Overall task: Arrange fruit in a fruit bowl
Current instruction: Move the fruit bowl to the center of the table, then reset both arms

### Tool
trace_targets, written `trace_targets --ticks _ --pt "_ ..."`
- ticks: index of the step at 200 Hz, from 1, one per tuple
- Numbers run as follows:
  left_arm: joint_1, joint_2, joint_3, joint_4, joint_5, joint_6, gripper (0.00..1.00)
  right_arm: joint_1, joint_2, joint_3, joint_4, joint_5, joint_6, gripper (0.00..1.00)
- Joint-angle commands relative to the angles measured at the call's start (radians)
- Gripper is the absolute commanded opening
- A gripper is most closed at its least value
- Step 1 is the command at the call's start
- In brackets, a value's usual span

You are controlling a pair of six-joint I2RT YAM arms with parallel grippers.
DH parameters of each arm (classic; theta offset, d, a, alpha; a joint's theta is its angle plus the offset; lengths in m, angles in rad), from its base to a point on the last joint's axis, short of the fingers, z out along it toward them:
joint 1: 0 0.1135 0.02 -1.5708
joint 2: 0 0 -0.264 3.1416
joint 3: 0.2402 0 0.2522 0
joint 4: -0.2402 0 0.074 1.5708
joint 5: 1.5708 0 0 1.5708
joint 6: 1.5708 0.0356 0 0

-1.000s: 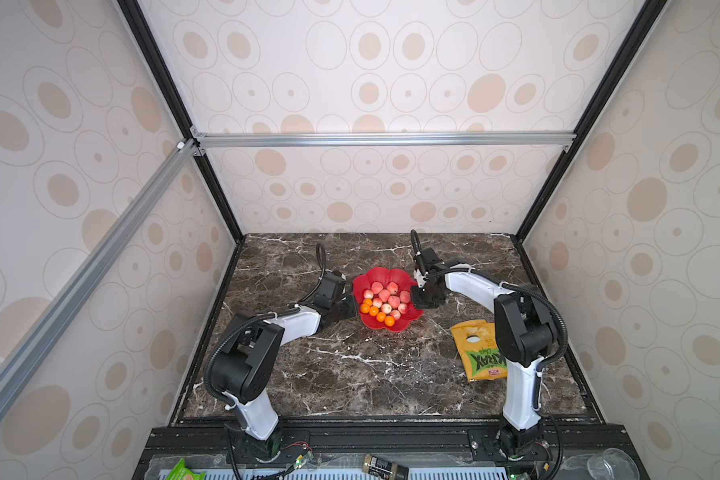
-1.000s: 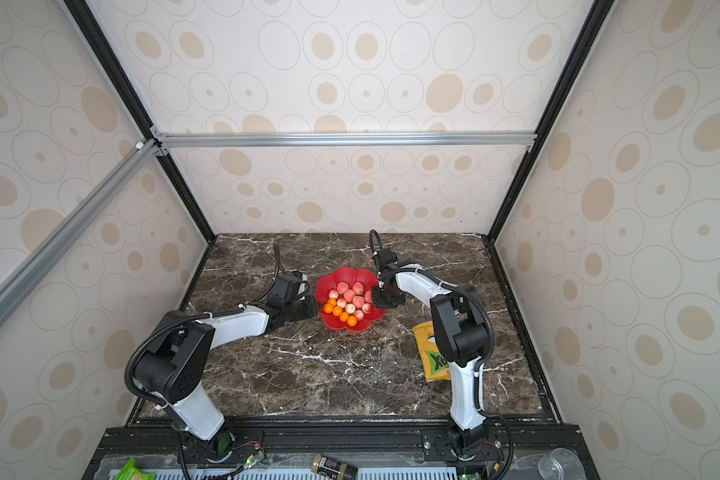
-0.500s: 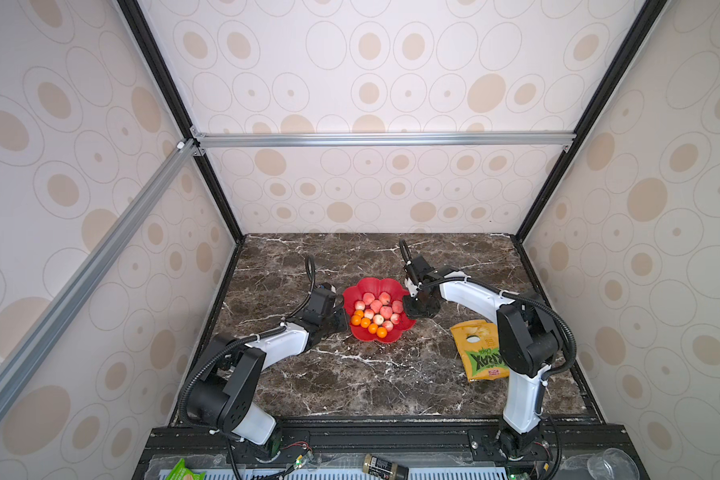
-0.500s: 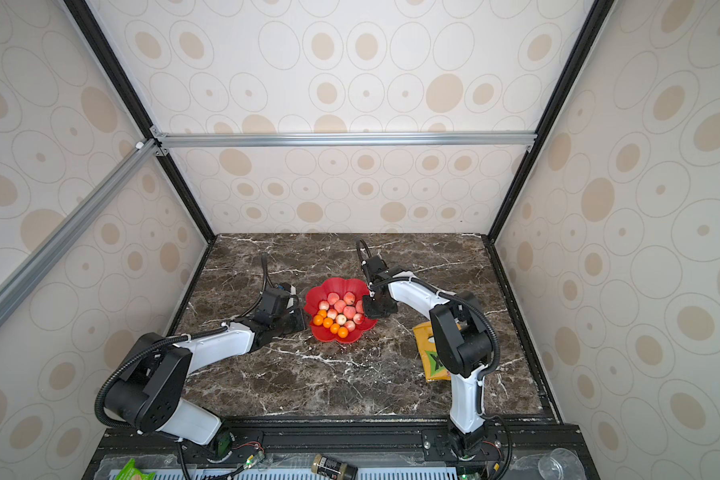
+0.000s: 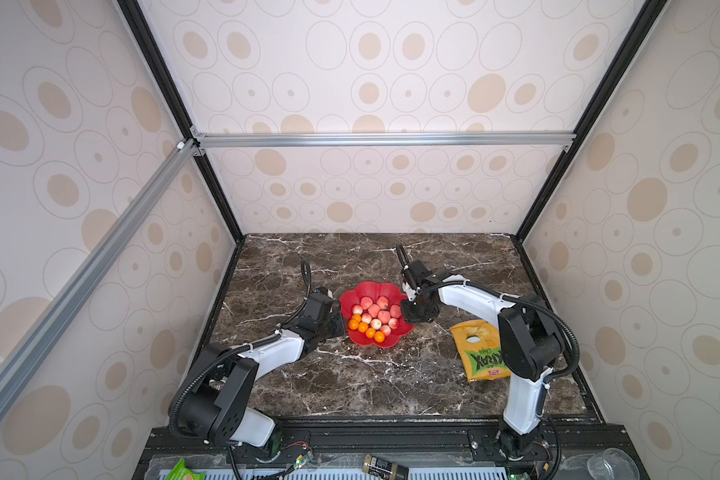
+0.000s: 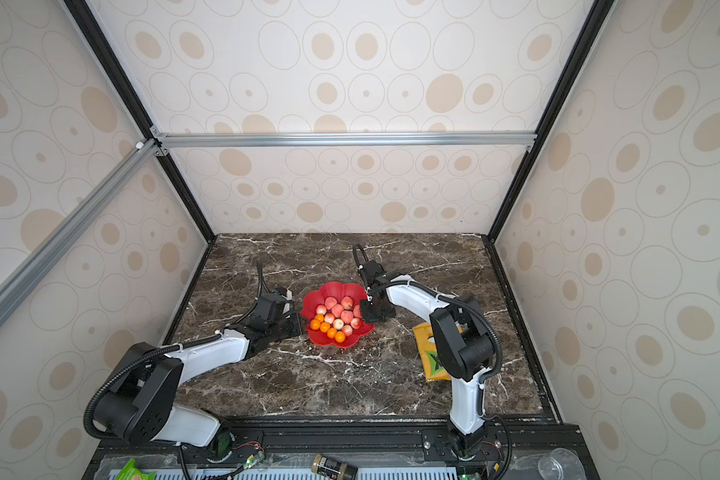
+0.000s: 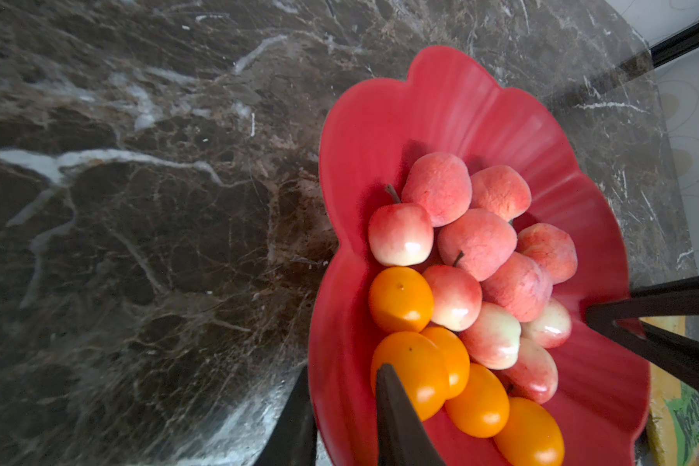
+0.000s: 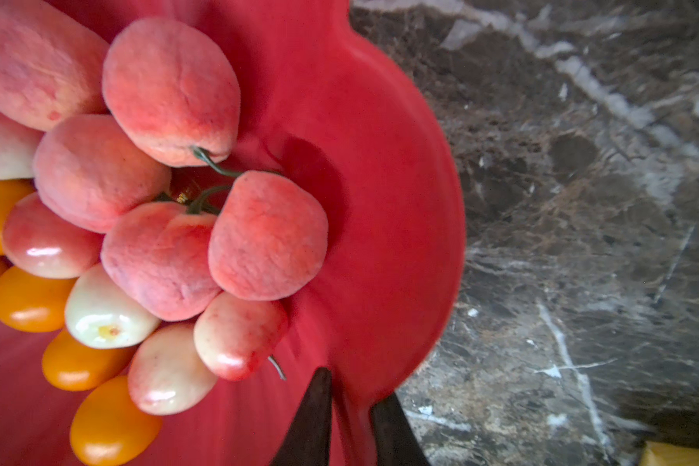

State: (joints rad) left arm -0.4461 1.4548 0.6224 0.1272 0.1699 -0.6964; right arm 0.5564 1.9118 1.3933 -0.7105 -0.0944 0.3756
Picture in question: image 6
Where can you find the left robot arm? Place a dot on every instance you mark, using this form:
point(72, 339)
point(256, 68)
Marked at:
point(136, 403)

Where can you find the diagonal aluminium frame bar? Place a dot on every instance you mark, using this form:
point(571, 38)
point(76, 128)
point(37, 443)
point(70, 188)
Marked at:
point(15, 289)

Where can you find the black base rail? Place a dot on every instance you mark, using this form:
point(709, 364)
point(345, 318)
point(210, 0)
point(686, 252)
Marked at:
point(379, 449)

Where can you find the red flower-shaped fruit bowl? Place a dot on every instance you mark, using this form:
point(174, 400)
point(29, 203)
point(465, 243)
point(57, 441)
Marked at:
point(337, 290)

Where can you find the clear plastic cup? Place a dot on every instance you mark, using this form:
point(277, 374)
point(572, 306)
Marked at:
point(561, 464)

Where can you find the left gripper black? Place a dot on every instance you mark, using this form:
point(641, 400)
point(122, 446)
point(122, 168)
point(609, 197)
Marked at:
point(297, 325)

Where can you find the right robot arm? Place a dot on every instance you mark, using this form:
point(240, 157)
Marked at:
point(466, 344)

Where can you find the horizontal aluminium frame bar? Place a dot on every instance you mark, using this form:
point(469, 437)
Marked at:
point(347, 139)

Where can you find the green packet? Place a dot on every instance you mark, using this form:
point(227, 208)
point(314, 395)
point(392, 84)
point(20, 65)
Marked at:
point(131, 472)

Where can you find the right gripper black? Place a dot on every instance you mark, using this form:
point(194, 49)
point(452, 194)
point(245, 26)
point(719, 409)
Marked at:
point(373, 306)

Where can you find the dark glass bottle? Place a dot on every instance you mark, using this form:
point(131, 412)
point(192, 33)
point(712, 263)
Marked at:
point(333, 469)

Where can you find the pink peach top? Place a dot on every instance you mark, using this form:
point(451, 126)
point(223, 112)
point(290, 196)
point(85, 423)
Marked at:
point(331, 302)

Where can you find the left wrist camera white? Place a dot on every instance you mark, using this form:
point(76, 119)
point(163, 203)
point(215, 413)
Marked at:
point(282, 297)

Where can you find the yellow snack bag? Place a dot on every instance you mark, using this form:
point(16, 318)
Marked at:
point(433, 369)

